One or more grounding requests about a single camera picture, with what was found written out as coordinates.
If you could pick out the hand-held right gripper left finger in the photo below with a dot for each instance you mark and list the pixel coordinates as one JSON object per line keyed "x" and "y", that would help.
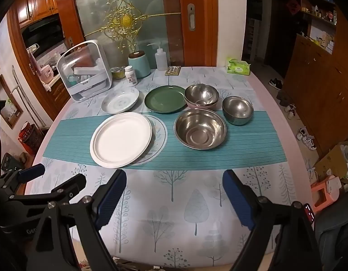
{"x": 110, "y": 200}

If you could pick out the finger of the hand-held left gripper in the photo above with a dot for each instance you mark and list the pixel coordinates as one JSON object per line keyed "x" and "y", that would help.
{"x": 69, "y": 186}
{"x": 30, "y": 173}

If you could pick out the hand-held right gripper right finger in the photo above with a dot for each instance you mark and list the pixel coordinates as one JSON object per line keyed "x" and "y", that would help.
{"x": 237, "y": 200}

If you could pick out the large white plate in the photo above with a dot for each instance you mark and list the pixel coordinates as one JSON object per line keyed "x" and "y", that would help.
{"x": 120, "y": 138}

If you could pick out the large steel bowl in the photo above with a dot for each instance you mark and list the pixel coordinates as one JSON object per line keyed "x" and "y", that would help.
{"x": 200, "y": 129}

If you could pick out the white patterned plate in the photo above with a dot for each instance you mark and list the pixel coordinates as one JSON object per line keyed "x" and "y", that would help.
{"x": 120, "y": 101}

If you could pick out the green plate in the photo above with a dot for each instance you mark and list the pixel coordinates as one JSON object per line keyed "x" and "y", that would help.
{"x": 165, "y": 99}

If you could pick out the red basket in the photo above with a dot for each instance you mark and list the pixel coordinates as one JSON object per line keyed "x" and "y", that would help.
{"x": 30, "y": 138}

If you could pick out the tree print tablecloth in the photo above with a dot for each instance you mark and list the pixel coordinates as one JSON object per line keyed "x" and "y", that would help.
{"x": 168, "y": 203}

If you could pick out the pink plastic stool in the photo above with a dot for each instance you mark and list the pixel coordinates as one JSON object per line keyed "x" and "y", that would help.
{"x": 323, "y": 194}

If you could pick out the small steel bowl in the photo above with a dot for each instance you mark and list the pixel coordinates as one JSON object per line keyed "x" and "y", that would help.
{"x": 237, "y": 110}

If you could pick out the white sneaker pair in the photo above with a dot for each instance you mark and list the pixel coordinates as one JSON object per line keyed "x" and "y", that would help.
{"x": 306, "y": 139}

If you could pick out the pink bowl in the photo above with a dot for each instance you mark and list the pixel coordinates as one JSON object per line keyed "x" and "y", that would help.
{"x": 202, "y": 107}

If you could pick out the cardboard box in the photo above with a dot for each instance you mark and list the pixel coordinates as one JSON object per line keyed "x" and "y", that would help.
{"x": 331, "y": 161}

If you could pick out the white shoe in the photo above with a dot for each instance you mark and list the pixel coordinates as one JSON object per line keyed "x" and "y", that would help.
{"x": 291, "y": 110}

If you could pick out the person's grey clothing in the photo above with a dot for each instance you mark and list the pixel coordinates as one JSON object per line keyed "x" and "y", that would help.
{"x": 334, "y": 242}

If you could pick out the medium steel bowl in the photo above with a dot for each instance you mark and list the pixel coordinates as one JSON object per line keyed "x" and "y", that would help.
{"x": 202, "y": 93}

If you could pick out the white plastic storage box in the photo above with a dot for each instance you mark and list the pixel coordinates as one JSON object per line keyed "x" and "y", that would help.
{"x": 85, "y": 70}

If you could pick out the black shoe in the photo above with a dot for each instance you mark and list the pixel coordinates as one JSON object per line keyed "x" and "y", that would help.
{"x": 275, "y": 84}

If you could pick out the small tin can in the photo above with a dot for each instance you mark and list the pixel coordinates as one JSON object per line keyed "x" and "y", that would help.
{"x": 117, "y": 73}

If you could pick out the white pill bottle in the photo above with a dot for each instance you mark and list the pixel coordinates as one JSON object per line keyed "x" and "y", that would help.
{"x": 131, "y": 76}

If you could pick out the green tissue pack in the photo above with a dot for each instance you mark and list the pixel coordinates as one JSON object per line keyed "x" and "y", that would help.
{"x": 238, "y": 67}

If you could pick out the teal canister with brown lid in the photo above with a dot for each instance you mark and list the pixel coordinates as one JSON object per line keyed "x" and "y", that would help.
{"x": 139, "y": 65}

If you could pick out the wooden cabinet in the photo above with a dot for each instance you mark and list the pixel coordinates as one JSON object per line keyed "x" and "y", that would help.
{"x": 317, "y": 84}

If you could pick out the flat gold tray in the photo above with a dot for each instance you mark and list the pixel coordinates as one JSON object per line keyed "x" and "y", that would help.
{"x": 173, "y": 70}

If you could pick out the clear squeeze bottle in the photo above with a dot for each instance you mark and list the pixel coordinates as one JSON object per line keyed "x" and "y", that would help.
{"x": 160, "y": 59}

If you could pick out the wooden glass door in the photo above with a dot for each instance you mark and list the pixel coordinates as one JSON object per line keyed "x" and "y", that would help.
{"x": 202, "y": 39}

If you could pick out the wooden kitchen cabinets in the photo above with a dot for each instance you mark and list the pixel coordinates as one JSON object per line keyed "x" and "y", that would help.
{"x": 38, "y": 2}

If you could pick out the gold door ornament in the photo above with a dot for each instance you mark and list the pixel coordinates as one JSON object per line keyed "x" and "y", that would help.
{"x": 124, "y": 21}

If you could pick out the wooden shelf unit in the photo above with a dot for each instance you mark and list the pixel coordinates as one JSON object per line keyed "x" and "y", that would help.
{"x": 320, "y": 17}

